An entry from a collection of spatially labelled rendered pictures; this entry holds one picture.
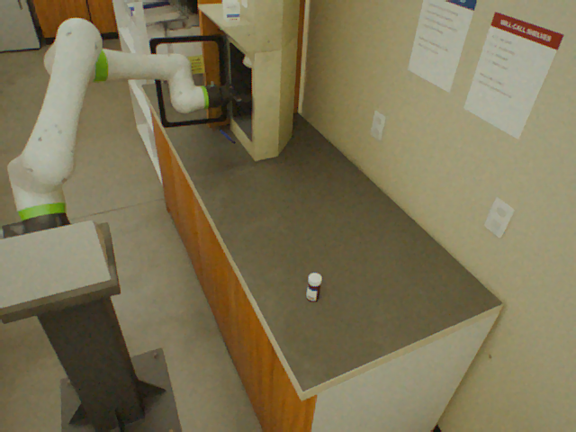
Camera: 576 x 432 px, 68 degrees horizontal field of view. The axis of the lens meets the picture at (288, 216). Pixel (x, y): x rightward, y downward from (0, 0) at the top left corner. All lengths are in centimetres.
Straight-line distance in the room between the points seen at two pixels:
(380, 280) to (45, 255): 98
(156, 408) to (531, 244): 168
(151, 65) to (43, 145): 61
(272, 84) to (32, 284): 109
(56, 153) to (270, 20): 87
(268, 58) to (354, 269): 85
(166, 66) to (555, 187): 137
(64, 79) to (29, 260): 51
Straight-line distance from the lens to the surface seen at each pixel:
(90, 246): 134
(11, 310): 147
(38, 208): 143
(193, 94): 180
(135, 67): 173
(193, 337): 240
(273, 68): 175
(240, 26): 165
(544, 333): 149
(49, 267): 138
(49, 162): 129
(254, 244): 148
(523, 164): 135
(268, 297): 131
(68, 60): 144
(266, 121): 183
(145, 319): 253
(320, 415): 132
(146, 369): 233
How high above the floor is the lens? 195
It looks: 39 degrees down
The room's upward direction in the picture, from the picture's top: 3 degrees clockwise
